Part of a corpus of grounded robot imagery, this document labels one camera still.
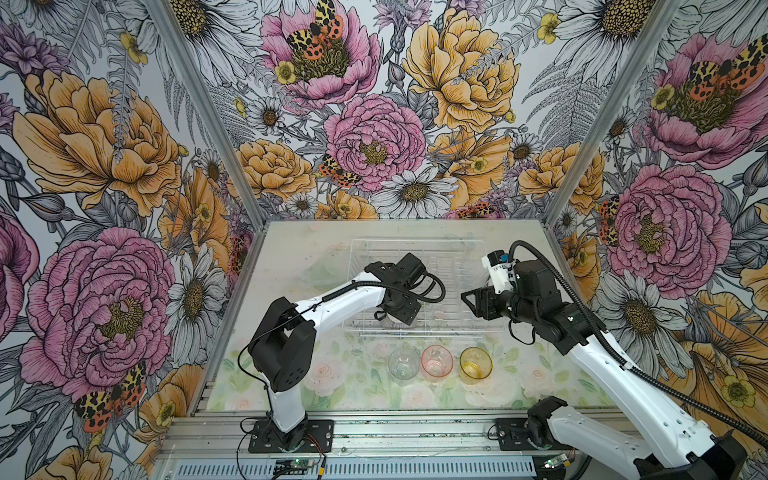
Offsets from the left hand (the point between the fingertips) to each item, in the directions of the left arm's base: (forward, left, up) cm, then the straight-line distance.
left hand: (395, 315), depth 86 cm
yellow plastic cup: (-11, -22, -8) cm, 26 cm away
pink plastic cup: (-11, -11, -8) cm, 17 cm away
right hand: (-4, -19, +12) cm, 23 cm away
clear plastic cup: (-11, -2, -9) cm, 14 cm away
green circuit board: (-33, +24, -10) cm, 42 cm away
